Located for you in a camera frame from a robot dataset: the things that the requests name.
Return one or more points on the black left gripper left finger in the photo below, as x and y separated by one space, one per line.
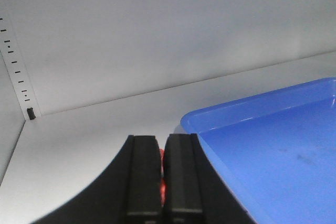
127 191

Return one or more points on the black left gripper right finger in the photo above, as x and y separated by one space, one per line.
194 191

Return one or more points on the red plastic spoon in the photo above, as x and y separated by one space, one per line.
162 182

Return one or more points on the blue plastic tray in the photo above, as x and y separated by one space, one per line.
275 151

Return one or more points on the black shelf support clip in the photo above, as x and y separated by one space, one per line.
31 113

